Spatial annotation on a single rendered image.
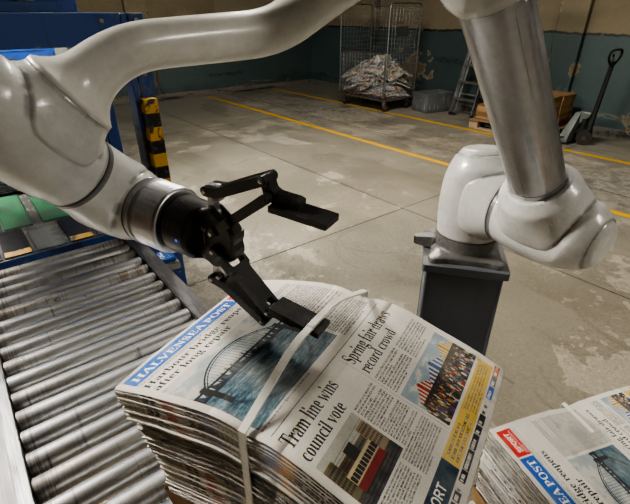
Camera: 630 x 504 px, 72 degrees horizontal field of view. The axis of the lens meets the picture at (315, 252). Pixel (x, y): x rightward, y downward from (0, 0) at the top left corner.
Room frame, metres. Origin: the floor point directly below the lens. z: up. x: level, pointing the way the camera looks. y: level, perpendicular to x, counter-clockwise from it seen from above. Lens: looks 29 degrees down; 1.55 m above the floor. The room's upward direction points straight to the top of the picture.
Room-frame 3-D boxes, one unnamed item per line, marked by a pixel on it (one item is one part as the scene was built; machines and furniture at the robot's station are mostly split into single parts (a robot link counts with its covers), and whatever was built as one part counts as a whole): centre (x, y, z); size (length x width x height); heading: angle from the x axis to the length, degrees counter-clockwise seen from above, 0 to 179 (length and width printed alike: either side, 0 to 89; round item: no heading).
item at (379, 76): (8.67, -1.13, 0.85); 1.21 x 0.83 x 1.71; 39
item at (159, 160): (1.67, 0.61, 1.05); 0.05 x 0.05 x 0.45; 39
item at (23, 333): (1.04, 0.66, 0.77); 0.47 x 0.05 x 0.05; 129
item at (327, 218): (0.42, 0.01, 1.36); 0.07 x 0.03 x 0.01; 60
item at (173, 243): (0.49, 0.13, 1.31); 0.09 x 0.07 x 0.08; 60
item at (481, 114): (6.61, -3.05, 0.28); 1.20 x 0.83 x 0.57; 39
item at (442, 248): (1.02, -0.37, 1.03); 0.22 x 0.18 x 0.06; 76
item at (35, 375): (0.89, 0.54, 0.77); 0.47 x 0.05 x 0.05; 129
